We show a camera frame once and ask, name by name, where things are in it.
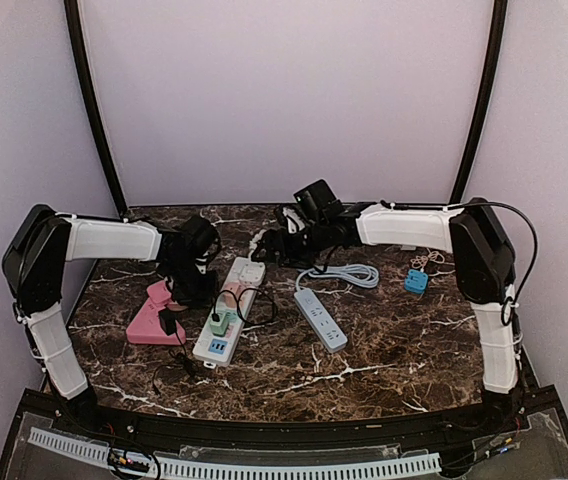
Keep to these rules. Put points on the green adapter plug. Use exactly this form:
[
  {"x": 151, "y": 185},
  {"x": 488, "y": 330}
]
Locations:
[{"x": 219, "y": 322}]

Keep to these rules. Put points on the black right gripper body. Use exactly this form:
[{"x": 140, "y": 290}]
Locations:
[{"x": 300, "y": 252}]

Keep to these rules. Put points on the white square adapter plug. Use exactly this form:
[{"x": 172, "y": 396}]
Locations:
[{"x": 252, "y": 274}]

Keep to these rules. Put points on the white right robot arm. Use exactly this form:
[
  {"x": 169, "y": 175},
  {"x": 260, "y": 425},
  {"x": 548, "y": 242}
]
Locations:
[{"x": 484, "y": 256}]

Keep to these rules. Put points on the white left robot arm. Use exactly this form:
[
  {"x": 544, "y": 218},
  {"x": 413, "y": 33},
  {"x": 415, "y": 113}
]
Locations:
[{"x": 47, "y": 241}]

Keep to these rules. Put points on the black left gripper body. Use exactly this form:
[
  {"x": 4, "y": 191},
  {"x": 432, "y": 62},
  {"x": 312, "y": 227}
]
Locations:
[{"x": 189, "y": 287}]

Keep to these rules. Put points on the pink cube adapter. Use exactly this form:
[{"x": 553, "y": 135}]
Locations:
[{"x": 159, "y": 293}]

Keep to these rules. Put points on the blue cube adapter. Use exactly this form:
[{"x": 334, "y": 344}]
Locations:
[{"x": 416, "y": 281}]

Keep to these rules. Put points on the light blue power strip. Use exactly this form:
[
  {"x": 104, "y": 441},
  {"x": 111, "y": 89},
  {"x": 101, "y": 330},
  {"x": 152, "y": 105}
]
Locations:
[{"x": 322, "y": 323}]

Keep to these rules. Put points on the black charger with cable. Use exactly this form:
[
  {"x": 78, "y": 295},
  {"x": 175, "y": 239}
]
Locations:
[{"x": 168, "y": 320}]

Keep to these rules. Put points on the pink adapter plug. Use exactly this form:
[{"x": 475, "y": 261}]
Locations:
[{"x": 231, "y": 293}]

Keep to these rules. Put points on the white long power strip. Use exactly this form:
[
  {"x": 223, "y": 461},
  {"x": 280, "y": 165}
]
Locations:
[{"x": 214, "y": 351}]

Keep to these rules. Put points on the pink triangular power strip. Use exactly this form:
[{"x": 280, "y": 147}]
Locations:
[{"x": 145, "y": 328}]

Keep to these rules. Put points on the white slotted cable duct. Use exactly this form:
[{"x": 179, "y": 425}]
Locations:
[{"x": 162, "y": 466}]

